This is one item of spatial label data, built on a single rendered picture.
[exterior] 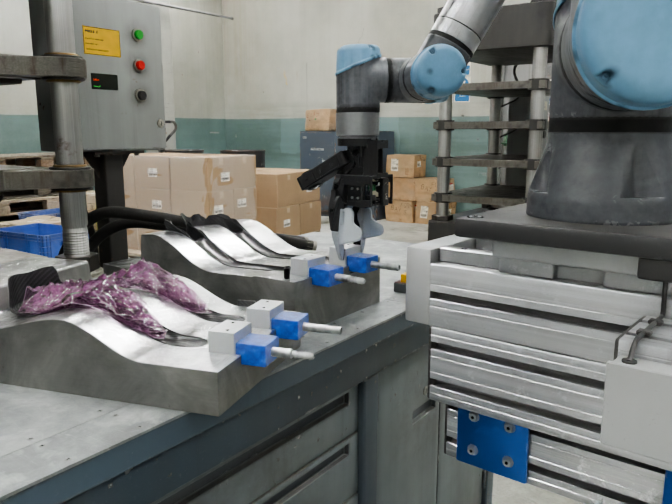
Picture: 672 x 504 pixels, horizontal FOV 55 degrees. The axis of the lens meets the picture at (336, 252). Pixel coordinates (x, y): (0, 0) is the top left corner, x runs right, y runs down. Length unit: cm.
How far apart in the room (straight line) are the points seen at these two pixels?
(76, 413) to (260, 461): 32
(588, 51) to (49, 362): 70
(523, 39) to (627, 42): 450
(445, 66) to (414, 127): 738
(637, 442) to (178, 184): 475
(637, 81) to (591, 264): 21
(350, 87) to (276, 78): 859
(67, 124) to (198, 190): 344
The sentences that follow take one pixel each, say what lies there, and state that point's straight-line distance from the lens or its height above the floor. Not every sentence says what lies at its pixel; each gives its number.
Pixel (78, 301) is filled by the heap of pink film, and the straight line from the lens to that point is 90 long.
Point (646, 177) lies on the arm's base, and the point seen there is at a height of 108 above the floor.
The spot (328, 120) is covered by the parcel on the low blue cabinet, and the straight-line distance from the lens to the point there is 845.
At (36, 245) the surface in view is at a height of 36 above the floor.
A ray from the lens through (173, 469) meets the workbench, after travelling 88.
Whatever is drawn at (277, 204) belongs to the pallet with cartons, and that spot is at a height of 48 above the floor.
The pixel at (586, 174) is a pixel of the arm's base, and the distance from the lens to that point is 65.
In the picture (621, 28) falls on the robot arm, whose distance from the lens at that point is 52.
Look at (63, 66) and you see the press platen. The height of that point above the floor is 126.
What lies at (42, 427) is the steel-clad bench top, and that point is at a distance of 81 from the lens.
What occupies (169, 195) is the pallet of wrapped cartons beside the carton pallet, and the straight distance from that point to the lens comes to 523.
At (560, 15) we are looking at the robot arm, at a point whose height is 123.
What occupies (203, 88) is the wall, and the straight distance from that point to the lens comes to 1010.
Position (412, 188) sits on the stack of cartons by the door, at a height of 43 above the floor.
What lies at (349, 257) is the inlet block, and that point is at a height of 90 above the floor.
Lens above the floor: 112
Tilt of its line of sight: 11 degrees down
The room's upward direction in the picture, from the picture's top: straight up
